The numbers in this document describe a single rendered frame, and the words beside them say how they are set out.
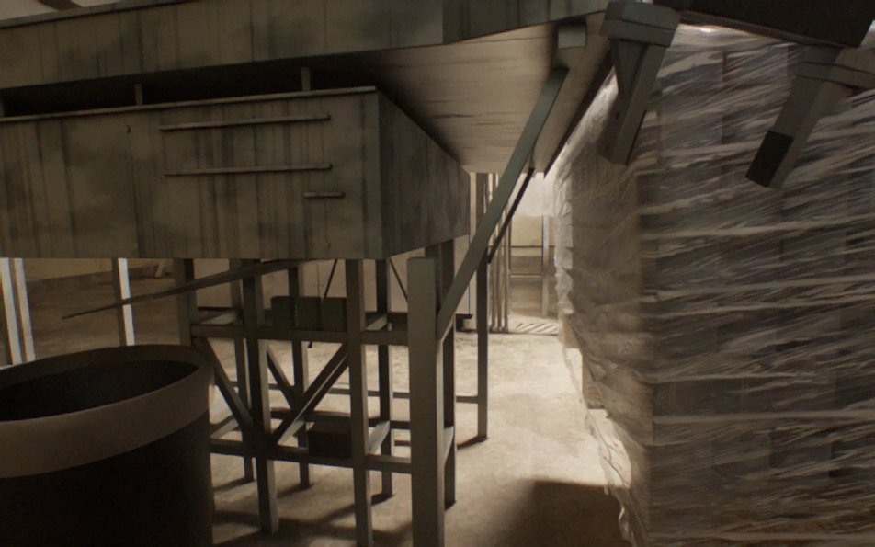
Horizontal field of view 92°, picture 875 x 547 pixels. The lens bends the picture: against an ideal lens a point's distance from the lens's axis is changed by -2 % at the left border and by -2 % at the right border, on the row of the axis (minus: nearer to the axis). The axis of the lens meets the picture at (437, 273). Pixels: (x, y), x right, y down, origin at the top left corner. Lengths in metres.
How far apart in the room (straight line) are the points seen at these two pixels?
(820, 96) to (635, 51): 0.14
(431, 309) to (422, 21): 0.36
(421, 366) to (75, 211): 0.59
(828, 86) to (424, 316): 0.46
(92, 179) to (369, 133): 0.45
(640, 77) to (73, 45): 0.75
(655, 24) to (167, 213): 0.65
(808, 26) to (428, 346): 0.49
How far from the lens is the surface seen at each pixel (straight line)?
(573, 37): 0.55
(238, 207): 0.68
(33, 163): 0.94
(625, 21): 0.34
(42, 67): 0.90
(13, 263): 3.29
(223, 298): 4.12
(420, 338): 0.60
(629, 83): 0.35
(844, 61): 0.43
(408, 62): 0.64
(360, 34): 0.61
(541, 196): 3.55
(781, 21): 0.38
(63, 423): 0.83
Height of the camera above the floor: 0.86
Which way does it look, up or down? 7 degrees down
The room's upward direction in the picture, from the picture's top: 1 degrees counter-clockwise
